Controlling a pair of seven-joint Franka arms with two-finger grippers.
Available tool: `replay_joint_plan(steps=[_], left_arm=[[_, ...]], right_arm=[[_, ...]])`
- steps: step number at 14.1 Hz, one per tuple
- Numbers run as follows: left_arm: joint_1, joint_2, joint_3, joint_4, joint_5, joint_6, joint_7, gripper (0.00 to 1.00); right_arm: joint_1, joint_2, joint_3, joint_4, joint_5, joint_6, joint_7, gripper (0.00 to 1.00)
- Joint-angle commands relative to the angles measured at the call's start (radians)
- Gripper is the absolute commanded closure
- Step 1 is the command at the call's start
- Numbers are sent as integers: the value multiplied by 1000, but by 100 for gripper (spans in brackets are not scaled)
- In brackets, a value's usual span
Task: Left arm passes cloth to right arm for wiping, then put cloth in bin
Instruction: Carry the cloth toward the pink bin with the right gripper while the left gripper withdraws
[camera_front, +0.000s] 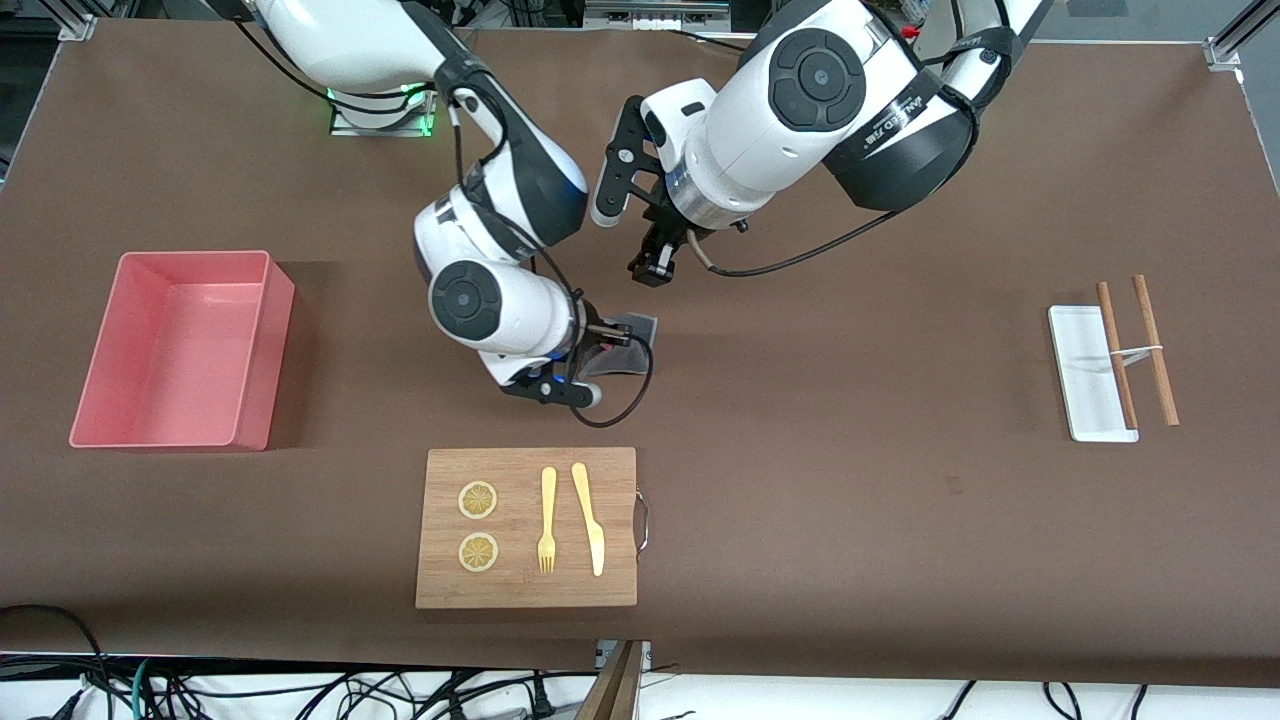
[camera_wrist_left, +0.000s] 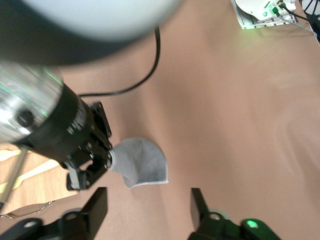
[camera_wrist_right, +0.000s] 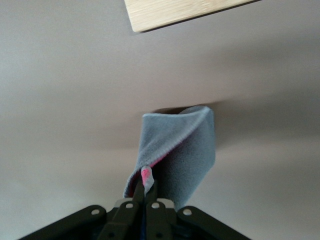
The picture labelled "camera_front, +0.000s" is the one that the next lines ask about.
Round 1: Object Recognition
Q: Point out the red and grey cloth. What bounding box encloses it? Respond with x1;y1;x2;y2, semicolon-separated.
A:
598;312;660;375

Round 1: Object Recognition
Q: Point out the yellow plastic knife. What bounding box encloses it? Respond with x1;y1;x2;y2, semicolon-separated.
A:
571;462;606;578

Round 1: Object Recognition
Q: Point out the yellow plastic fork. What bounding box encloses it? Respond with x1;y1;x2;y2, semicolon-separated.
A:
537;467;558;575

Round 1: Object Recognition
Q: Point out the grey power strip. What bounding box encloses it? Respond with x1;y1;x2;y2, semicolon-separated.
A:
585;0;731;31

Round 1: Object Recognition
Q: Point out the wooden cutting board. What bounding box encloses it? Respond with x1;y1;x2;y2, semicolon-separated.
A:
414;446;651;610

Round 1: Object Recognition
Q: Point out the brown angled beam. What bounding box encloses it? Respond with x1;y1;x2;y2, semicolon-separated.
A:
575;640;644;720

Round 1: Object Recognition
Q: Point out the pink plastic bin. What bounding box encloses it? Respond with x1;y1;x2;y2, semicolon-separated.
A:
68;250;297;453

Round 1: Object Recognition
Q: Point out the white rectangular tray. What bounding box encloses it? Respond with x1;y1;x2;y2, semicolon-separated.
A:
1047;305;1141;444

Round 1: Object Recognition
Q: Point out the brown wooden stick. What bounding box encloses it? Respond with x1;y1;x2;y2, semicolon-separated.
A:
1096;281;1141;432
1131;275;1181;428

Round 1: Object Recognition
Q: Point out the black cable across table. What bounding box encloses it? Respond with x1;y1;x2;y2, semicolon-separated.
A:
666;28;758;53

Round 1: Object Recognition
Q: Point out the small metal bracket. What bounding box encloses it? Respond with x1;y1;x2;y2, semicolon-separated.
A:
597;640;653;673

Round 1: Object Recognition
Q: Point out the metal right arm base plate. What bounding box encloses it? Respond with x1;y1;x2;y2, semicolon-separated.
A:
330;88;439;138

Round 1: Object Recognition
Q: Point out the thick black floor cable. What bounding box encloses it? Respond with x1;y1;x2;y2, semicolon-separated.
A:
0;603;113;720

